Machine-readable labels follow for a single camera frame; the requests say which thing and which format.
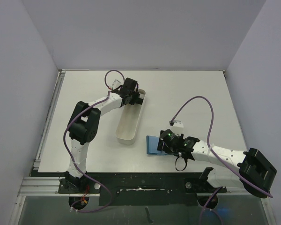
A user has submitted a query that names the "blue card holder wallet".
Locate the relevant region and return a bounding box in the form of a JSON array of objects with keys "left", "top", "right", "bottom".
[{"left": 146, "top": 135, "right": 169, "bottom": 156}]

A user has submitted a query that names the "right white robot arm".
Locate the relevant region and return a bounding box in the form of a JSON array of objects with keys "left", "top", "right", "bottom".
[{"left": 158, "top": 129, "right": 277, "bottom": 198}]

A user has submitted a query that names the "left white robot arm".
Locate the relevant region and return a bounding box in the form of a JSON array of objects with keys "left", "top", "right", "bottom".
[{"left": 63, "top": 78, "right": 143, "bottom": 193}]

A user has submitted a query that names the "white oblong plastic tray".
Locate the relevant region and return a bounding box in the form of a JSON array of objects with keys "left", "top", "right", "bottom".
[{"left": 115, "top": 89, "right": 146, "bottom": 145}]

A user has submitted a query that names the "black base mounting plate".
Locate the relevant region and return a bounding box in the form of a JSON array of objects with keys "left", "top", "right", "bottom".
[{"left": 58, "top": 171, "right": 216, "bottom": 206}]

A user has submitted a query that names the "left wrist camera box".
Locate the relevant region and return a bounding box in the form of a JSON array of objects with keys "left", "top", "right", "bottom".
[{"left": 111, "top": 79, "right": 122, "bottom": 90}]

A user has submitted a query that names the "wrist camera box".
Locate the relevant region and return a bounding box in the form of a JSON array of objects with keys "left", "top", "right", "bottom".
[
  {"left": 169, "top": 120, "right": 184, "bottom": 128},
  {"left": 111, "top": 79, "right": 122, "bottom": 90}
]

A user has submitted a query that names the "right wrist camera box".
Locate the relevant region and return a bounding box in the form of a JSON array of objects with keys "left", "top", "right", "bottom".
[{"left": 169, "top": 120, "right": 184, "bottom": 128}]

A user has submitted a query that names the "aluminium frame rail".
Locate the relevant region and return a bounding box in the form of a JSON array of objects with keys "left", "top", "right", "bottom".
[{"left": 9, "top": 70, "right": 66, "bottom": 225}]

